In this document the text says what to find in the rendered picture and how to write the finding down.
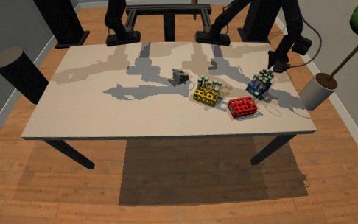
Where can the red tube rack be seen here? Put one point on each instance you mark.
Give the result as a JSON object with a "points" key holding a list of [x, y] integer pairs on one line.
{"points": [[245, 107]]}

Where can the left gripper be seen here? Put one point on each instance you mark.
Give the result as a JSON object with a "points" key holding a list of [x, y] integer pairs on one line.
{"points": [[278, 57]]}

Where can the yellow tube rack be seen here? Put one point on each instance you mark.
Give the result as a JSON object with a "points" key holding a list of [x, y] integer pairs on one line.
{"points": [[199, 96]]}

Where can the blue tube rack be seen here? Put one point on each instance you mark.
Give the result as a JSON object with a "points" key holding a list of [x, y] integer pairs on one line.
{"points": [[251, 88]]}

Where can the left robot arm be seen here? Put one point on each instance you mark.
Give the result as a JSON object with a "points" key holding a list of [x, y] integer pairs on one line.
{"points": [[292, 17]]}

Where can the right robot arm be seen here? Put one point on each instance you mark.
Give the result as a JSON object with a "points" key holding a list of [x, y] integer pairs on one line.
{"points": [[111, 21]]}

